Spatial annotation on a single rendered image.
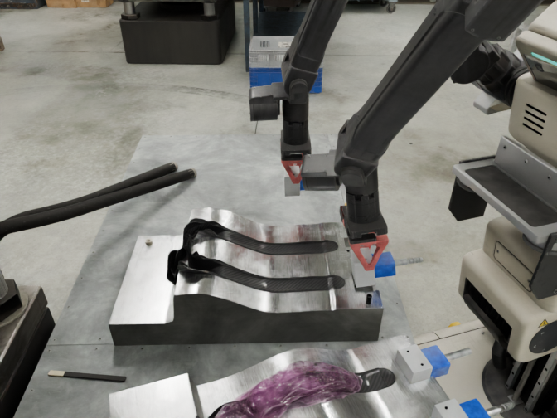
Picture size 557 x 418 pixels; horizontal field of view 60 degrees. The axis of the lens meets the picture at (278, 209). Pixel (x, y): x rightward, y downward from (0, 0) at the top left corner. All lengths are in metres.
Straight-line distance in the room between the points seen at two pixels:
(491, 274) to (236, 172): 0.74
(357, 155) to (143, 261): 0.54
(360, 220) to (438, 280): 1.52
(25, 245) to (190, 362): 1.89
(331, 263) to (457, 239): 1.69
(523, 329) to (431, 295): 1.16
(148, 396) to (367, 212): 0.45
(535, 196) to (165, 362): 0.75
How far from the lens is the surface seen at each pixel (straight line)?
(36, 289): 1.19
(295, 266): 0.98
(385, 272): 0.92
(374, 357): 0.88
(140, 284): 1.01
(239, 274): 0.93
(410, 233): 2.59
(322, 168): 0.81
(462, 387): 1.62
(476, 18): 0.49
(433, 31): 0.55
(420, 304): 2.21
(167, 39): 4.89
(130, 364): 0.96
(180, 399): 0.76
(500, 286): 1.16
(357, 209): 0.84
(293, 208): 1.28
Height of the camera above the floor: 1.54
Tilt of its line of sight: 35 degrees down
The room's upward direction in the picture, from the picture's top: straight up
